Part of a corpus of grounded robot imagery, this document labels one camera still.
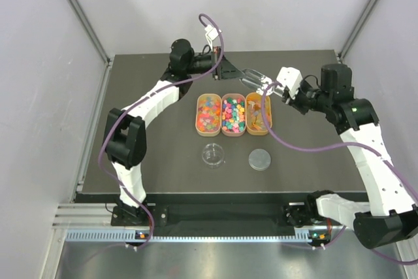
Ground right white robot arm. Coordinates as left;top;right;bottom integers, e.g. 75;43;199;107
277;63;417;249

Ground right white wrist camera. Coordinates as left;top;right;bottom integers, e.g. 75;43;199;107
276;67;302;96

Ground round grey jar lid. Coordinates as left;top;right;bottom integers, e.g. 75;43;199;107
248;148;271;171

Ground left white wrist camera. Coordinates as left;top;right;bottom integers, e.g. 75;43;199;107
204;25;219;43

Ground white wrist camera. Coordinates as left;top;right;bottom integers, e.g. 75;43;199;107
276;67;302;96
204;25;219;43

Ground purple cable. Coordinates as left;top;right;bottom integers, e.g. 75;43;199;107
98;13;225;249
259;80;418;266

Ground orange tray translucent star candies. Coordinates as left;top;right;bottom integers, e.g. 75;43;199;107
195;93;221;137

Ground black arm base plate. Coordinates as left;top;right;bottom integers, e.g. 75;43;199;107
115;192;322;228

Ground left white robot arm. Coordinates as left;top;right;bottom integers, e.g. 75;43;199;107
99;39;244;225

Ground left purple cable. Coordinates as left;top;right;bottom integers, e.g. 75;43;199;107
98;13;225;249

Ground clear round plastic jar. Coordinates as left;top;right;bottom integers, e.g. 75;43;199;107
201;143;225;169

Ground yellow tray mixed candies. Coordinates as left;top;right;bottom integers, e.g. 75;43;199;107
245;92;268;136

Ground aluminium frame rail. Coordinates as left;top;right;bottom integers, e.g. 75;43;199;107
52;203;113;229

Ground grey slotted cable duct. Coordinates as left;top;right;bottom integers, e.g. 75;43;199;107
65;229;330;243

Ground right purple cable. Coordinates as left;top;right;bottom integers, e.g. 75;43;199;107
259;80;418;266

